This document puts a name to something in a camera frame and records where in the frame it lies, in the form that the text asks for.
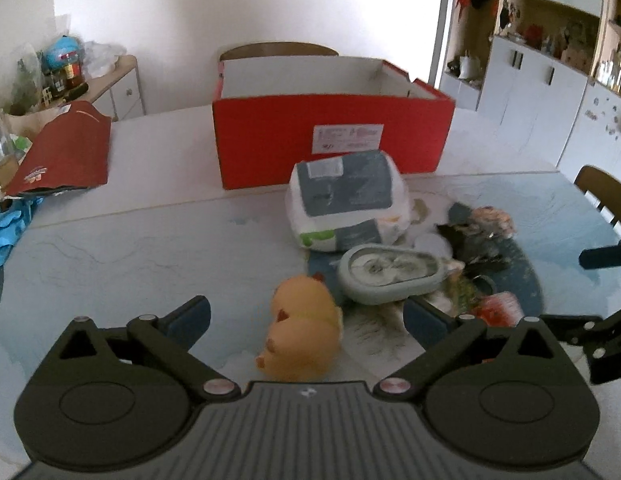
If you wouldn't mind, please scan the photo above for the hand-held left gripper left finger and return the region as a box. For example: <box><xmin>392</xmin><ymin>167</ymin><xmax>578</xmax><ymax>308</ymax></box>
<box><xmin>58</xmin><ymin>295</ymin><xmax>241</xmax><ymax>403</ymax></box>

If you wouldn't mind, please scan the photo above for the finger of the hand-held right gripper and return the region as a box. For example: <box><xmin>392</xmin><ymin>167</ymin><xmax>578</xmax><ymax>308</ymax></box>
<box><xmin>541</xmin><ymin>300</ymin><xmax>621</xmax><ymax>386</ymax></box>
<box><xmin>579</xmin><ymin>241</ymin><xmax>621</xmax><ymax>271</ymax></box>

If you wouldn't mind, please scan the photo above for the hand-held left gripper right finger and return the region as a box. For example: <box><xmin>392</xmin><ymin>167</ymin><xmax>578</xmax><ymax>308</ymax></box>
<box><xmin>373</xmin><ymin>295</ymin><xmax>564</xmax><ymax>402</ymax></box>

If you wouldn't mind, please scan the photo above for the grey-green oval case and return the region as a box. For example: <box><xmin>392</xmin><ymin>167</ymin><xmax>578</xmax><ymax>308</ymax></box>
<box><xmin>339</xmin><ymin>243</ymin><xmax>465</xmax><ymax>306</ymax></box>

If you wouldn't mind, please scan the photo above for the white round roll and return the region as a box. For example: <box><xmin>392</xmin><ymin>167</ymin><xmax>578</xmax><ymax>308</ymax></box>
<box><xmin>415</xmin><ymin>232</ymin><xmax>451</xmax><ymax>261</ymax></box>

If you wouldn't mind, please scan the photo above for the red and white tube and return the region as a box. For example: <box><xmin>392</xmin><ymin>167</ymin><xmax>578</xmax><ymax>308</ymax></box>
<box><xmin>461</xmin><ymin>292</ymin><xmax>524</xmax><ymax>327</ymax></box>

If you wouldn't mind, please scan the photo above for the yellow plush toy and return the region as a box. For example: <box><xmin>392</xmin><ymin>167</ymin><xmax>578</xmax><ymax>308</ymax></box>
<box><xmin>254</xmin><ymin>274</ymin><xmax>344</xmax><ymax>381</ymax></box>

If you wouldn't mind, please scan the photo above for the wet wipes pack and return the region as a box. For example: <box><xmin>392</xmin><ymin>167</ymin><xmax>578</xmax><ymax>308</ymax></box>
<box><xmin>284</xmin><ymin>149</ymin><xmax>416</xmax><ymax>253</ymax></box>

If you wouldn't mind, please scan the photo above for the red cardboard box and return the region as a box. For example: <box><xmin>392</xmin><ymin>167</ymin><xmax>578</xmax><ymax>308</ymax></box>
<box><xmin>212</xmin><ymin>56</ymin><xmax>456</xmax><ymax>191</ymax></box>

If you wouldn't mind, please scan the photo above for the dark wooden chair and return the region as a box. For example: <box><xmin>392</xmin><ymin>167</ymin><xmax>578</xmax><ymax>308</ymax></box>
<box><xmin>574</xmin><ymin>165</ymin><xmax>621</xmax><ymax>238</ymax></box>

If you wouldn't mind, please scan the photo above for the blue cloth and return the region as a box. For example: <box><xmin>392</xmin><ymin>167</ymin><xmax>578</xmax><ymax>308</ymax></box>
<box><xmin>0</xmin><ymin>195</ymin><xmax>44</xmax><ymax>267</ymax></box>

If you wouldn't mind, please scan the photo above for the red pouch bag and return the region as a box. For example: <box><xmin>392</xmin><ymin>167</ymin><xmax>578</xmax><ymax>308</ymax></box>
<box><xmin>3</xmin><ymin>101</ymin><xmax>112</xmax><ymax>197</ymax></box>

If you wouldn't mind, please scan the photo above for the white sideboard cabinet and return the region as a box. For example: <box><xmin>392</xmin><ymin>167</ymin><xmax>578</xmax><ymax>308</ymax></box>
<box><xmin>55</xmin><ymin>55</ymin><xmax>146</xmax><ymax>122</ymax></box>

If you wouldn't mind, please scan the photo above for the clear glass jar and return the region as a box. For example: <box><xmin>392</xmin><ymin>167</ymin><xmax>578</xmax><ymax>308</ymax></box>
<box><xmin>0</xmin><ymin>110</ymin><xmax>22</xmax><ymax>193</ymax></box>

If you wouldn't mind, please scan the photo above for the red-lidded jar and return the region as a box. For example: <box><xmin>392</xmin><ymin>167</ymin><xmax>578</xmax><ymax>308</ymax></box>
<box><xmin>63</xmin><ymin>60</ymin><xmax>86</xmax><ymax>89</ymax></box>

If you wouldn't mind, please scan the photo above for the white plastic bag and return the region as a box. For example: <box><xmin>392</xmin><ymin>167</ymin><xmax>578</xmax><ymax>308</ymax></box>
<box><xmin>83</xmin><ymin>40</ymin><xmax>127</xmax><ymax>77</ymax></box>

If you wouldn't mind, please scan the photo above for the wooden slat-back chair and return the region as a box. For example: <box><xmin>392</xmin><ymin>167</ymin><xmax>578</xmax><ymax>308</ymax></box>
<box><xmin>219</xmin><ymin>42</ymin><xmax>340</xmax><ymax>63</ymax></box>

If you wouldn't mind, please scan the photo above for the dark keychain bundle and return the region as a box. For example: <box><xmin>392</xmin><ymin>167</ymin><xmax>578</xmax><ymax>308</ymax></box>
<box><xmin>435</xmin><ymin>222</ymin><xmax>511</xmax><ymax>267</ymax></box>

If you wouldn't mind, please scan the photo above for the brown furry keychain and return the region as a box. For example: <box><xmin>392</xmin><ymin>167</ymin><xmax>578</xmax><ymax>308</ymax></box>
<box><xmin>468</xmin><ymin>206</ymin><xmax>516</xmax><ymax>238</ymax></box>

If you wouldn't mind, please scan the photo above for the white wall cabinet unit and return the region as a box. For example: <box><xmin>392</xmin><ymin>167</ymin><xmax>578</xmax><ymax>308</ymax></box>
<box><xmin>438</xmin><ymin>0</ymin><xmax>621</xmax><ymax>196</ymax></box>

